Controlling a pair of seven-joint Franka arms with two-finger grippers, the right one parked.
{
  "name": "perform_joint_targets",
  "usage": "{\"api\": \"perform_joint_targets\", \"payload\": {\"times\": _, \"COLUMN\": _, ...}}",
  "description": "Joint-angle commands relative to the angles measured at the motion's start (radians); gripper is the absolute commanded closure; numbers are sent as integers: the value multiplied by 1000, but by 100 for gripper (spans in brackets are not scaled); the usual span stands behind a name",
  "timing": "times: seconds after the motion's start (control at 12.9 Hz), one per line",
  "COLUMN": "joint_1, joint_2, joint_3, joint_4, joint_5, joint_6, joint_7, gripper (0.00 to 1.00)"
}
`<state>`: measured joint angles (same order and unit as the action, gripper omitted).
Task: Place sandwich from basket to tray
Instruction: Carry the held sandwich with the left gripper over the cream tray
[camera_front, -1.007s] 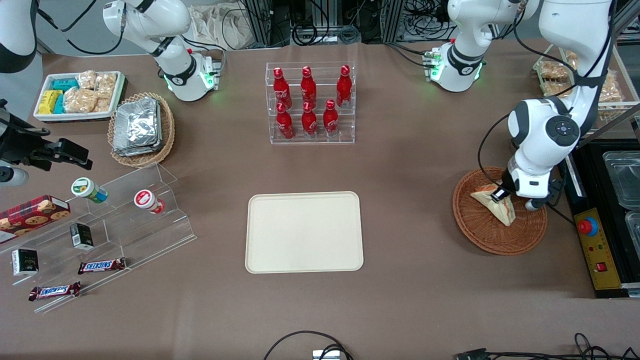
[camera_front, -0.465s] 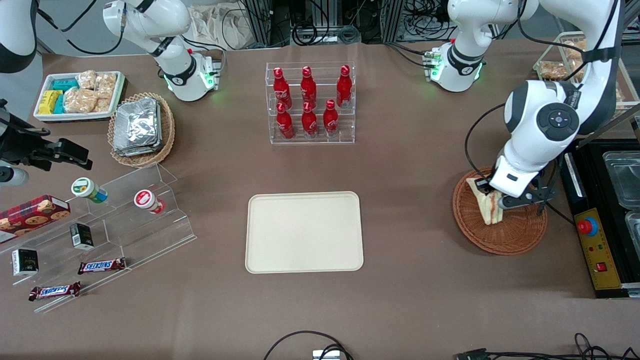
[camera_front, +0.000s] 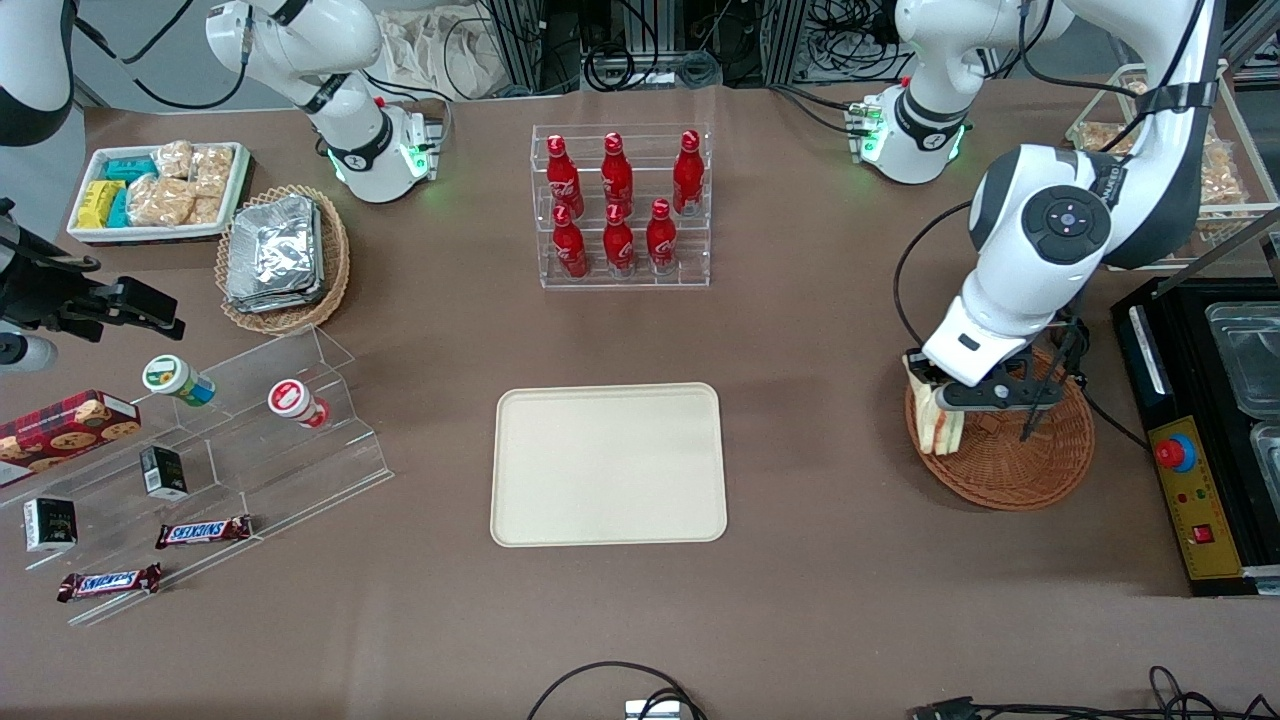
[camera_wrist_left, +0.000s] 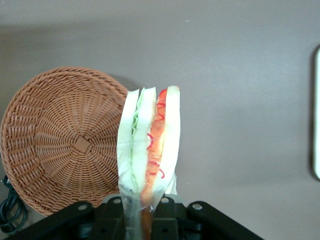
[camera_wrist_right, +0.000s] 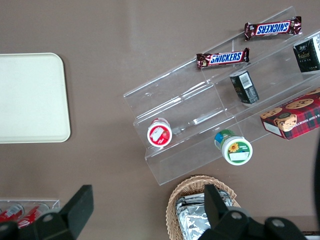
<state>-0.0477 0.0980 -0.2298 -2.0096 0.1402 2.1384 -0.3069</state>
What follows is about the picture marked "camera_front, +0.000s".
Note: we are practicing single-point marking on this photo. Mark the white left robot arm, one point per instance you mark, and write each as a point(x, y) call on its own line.
point(1040, 230)

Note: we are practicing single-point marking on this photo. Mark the clear acrylic bottle rack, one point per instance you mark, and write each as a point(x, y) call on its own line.
point(640, 280)

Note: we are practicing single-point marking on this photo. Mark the yellow snack pack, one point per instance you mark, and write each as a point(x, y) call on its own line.
point(95, 203)

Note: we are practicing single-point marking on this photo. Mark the round brown wicker basket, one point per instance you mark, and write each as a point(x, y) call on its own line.
point(1000, 475)

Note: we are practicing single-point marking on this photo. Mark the green lid yogurt cup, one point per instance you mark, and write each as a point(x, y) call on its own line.
point(172, 377)

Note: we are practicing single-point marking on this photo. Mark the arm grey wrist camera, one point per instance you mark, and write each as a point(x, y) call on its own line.
point(25, 352)
point(1000, 396)

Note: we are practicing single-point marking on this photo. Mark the teal snack pack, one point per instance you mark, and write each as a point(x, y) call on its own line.
point(119, 208)
point(130, 168)

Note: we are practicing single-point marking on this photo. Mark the clear bag rice crackers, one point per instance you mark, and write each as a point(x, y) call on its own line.
point(160, 200)
point(212, 170)
point(174, 158)

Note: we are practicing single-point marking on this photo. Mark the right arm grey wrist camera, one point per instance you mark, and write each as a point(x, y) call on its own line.
point(25, 352)

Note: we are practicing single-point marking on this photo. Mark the clear acrylic stepped shelf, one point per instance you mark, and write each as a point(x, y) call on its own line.
point(270, 460)

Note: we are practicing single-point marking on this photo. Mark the snickers chocolate bar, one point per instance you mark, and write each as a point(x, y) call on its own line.
point(108, 582)
point(203, 532)

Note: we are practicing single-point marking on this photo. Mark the small silver device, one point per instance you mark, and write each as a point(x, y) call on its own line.
point(652, 711)

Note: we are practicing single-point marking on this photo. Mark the white canvas bag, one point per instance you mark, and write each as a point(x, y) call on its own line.
point(440, 55)

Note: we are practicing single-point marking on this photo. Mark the right arm gripper black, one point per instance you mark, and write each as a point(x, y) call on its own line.
point(42, 292)

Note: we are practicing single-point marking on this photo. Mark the silver foil pouch stack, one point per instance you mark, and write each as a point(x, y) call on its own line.
point(275, 255)

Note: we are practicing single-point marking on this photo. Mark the left arm gripper black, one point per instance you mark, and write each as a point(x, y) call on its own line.
point(920, 369)

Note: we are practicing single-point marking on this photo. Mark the oval tan wicker basket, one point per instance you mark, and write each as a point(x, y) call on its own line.
point(335, 270)

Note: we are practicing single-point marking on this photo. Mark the red plaid cookie box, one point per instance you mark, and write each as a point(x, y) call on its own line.
point(60, 430)

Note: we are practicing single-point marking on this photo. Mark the red lid yogurt cup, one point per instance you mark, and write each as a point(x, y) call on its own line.
point(292, 400)

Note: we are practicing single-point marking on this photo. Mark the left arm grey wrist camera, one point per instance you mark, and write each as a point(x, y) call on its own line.
point(1000, 396)

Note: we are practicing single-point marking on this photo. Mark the clear plastic container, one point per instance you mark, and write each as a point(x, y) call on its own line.
point(1268, 455)
point(1250, 360)

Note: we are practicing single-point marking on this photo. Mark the small black carton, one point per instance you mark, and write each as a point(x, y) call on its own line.
point(163, 473)
point(50, 524)

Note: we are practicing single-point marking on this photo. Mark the right arm base connector block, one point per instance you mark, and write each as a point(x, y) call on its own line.
point(425, 140)

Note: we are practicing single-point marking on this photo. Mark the red cola bottle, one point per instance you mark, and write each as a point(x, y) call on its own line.
point(688, 175)
point(561, 180)
point(619, 245)
point(616, 175)
point(571, 250)
point(661, 242)

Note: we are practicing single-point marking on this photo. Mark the white rectangular snack tray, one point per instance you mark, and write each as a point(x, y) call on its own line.
point(160, 234)

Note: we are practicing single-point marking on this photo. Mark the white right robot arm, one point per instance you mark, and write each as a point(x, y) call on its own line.
point(340, 40)

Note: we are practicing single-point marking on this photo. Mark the black yellow control box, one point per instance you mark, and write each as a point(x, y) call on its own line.
point(1200, 500)

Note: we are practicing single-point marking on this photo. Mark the cream plastic tray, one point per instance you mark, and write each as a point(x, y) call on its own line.
point(605, 465)

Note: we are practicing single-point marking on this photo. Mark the triangle sandwich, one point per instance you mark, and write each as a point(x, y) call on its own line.
point(940, 430)

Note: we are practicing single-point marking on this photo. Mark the clear bag brown snacks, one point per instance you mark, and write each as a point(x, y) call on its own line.
point(1225, 175)
point(1098, 137)

